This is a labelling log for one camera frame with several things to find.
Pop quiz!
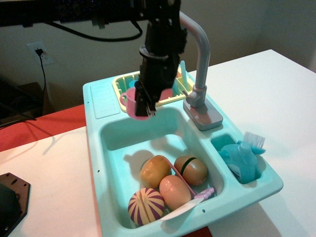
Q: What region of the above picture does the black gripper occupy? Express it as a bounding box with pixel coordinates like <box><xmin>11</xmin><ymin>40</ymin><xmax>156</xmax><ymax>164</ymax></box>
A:
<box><xmin>135</xmin><ymin>46</ymin><xmax>180</xmax><ymax>117</ymax></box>

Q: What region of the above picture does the pink toy cup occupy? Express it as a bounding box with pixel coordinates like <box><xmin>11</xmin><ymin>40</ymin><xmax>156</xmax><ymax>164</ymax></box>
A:
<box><xmin>119</xmin><ymin>87</ymin><xmax>150</xmax><ymax>120</ymax></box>

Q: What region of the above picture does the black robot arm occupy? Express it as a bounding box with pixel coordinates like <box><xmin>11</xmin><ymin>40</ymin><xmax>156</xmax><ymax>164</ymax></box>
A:
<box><xmin>0</xmin><ymin>0</ymin><xmax>187</xmax><ymax>118</ymax></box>

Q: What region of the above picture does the teal toy sink unit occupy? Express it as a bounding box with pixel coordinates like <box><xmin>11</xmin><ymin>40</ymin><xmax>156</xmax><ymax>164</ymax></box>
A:
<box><xmin>83</xmin><ymin>78</ymin><xmax>283</xmax><ymax>237</ymax></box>

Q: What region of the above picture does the pink toy plate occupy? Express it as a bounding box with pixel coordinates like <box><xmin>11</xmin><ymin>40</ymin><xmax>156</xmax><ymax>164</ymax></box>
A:
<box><xmin>159</xmin><ymin>88</ymin><xmax>173</xmax><ymax>101</ymax></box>

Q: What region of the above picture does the blue toy plate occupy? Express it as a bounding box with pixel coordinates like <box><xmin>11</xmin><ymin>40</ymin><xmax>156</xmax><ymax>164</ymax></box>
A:
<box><xmin>172</xmin><ymin>79</ymin><xmax>178</xmax><ymax>97</ymax></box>

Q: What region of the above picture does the yellow dish rack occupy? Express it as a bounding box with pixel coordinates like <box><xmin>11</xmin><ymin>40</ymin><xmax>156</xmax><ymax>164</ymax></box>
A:
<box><xmin>112</xmin><ymin>71</ymin><xmax>195</xmax><ymax>112</ymax></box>

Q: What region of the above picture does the pink toy fork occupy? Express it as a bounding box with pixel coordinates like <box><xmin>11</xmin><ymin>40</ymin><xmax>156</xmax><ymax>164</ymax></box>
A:
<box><xmin>176</xmin><ymin>67</ymin><xmax>182</xmax><ymax>78</ymax></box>

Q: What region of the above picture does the light blue toy knife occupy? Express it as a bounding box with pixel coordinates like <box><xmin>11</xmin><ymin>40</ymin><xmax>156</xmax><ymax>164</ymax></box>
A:
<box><xmin>180</xmin><ymin>60</ymin><xmax>188</xmax><ymax>87</ymax></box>

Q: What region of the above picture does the grey toy faucet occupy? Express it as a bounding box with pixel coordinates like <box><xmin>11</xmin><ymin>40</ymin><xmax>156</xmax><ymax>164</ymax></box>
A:
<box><xmin>179</xmin><ymin>12</ymin><xmax>223</xmax><ymax>131</ymax></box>

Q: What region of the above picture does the yellow toy potato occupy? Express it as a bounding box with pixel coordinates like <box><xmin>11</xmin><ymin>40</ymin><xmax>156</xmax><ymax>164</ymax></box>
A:
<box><xmin>139</xmin><ymin>155</ymin><xmax>171</xmax><ymax>189</ymax></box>

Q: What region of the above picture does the brown toy kiwi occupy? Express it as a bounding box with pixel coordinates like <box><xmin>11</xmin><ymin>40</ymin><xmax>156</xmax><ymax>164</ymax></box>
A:
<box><xmin>174</xmin><ymin>155</ymin><xmax>208</xmax><ymax>186</ymax></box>

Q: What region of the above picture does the cracked beige toy egg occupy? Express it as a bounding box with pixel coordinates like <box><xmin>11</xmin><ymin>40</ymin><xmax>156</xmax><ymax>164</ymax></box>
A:
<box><xmin>159</xmin><ymin>175</ymin><xmax>191</xmax><ymax>210</ymax></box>

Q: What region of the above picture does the purple striped toy onion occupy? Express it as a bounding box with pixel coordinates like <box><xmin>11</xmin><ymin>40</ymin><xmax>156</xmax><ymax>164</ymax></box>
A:
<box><xmin>127</xmin><ymin>188</ymin><xmax>164</xmax><ymax>226</ymax></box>

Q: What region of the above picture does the cardboard box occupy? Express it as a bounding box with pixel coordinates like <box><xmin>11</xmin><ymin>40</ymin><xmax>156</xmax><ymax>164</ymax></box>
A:
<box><xmin>17</xmin><ymin>82</ymin><xmax>55</xmax><ymax>118</ymax></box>

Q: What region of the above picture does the blue soap bottle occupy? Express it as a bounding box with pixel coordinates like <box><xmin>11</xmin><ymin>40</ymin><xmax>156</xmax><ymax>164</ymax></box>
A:
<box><xmin>219</xmin><ymin>142</ymin><xmax>257</xmax><ymax>184</ymax></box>

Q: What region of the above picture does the blue dish brush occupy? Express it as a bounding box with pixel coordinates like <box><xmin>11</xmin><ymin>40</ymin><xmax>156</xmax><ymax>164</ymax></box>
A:
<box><xmin>237</xmin><ymin>131</ymin><xmax>266</xmax><ymax>155</ymax></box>

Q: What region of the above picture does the red cloth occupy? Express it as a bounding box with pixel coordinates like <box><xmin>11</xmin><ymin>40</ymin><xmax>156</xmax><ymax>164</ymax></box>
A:
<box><xmin>0</xmin><ymin>105</ymin><xmax>86</xmax><ymax>151</ymax></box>

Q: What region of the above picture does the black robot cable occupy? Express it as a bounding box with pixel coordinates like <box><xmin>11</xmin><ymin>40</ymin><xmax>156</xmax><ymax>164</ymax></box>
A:
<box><xmin>48</xmin><ymin>19</ymin><xmax>143</xmax><ymax>42</ymax></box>

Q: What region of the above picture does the white wall outlet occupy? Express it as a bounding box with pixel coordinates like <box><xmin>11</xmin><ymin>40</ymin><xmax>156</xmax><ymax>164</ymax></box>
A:
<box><xmin>26</xmin><ymin>41</ymin><xmax>54</xmax><ymax>66</ymax></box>

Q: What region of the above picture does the black power cord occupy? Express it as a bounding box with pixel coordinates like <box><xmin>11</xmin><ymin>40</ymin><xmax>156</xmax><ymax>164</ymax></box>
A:
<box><xmin>0</xmin><ymin>48</ymin><xmax>54</xmax><ymax>129</ymax></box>

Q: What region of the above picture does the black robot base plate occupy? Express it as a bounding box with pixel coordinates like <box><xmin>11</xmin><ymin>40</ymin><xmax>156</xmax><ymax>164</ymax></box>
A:
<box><xmin>0</xmin><ymin>172</ymin><xmax>31</xmax><ymax>237</ymax></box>

